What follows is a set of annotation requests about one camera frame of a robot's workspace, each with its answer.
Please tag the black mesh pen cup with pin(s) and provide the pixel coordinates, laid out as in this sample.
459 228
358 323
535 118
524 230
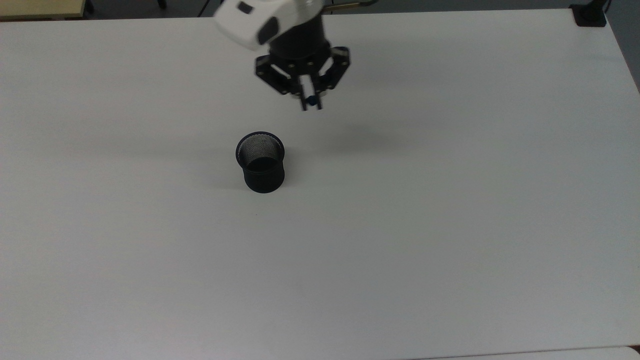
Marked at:
262 180

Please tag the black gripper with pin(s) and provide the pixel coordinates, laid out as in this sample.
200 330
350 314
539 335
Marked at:
300 50

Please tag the light wooden table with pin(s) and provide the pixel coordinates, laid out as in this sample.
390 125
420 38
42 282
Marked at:
35 7

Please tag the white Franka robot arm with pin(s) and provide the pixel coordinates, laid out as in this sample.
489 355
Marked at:
245 25

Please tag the black table clamp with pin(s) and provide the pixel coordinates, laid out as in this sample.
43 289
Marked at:
590 17

